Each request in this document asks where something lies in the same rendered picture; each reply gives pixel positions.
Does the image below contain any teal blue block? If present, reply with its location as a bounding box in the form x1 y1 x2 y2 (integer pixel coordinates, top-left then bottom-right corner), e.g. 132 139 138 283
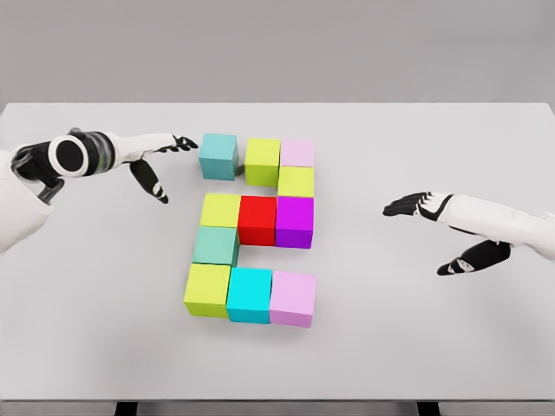
198 133 239 182

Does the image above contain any yellow-green block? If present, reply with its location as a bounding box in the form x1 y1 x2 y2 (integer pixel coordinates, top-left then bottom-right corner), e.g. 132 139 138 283
277 166 316 199
181 263 232 320
244 137 282 189
199 192 243 230

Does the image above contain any light pink block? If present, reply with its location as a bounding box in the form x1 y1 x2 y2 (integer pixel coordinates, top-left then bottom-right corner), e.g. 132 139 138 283
279 138 317 169
268 270 318 329

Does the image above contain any purple block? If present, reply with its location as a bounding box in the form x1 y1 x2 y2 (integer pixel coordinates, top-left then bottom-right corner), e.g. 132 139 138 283
274 195 316 250

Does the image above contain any red block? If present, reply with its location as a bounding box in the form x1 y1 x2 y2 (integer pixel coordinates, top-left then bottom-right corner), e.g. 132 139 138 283
237 194 279 247

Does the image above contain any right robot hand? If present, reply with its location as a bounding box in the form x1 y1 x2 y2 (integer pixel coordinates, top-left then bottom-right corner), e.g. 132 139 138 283
382 191 522 277

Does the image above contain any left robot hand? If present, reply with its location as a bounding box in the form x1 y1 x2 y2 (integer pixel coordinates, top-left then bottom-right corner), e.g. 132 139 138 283
124 133 199 205

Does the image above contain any sea green block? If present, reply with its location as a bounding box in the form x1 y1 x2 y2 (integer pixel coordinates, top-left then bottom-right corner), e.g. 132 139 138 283
191 224 240 268

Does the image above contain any bright cyan block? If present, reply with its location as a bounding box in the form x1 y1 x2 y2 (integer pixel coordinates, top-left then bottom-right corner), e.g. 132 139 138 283
225 266 275 325

